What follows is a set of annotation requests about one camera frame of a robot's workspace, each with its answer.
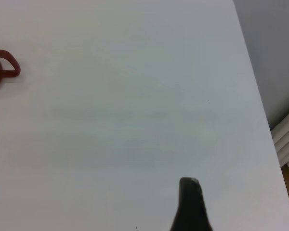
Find white ribbed radiator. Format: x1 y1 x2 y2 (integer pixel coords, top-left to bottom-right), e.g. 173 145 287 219
271 103 289 170

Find red ceramic mug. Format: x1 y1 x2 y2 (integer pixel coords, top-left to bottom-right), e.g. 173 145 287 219
0 45 21 96

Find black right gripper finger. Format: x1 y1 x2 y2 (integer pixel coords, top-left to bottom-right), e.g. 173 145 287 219
171 177 214 231

